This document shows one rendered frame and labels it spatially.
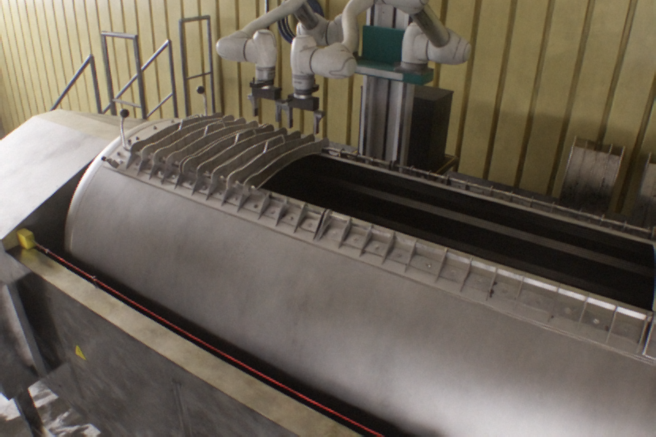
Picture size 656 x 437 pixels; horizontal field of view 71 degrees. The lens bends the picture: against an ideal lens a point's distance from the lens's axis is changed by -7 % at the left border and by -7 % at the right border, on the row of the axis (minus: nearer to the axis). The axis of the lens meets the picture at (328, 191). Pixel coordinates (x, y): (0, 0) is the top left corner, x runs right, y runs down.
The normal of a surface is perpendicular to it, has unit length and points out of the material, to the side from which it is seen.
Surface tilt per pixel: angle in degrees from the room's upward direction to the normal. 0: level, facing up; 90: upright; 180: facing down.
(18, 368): 90
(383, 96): 90
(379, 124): 90
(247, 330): 70
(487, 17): 90
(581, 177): 75
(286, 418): 2
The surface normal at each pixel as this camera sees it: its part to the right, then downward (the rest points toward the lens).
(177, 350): 0.02, -0.90
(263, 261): -0.36, -0.34
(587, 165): -0.47, -0.01
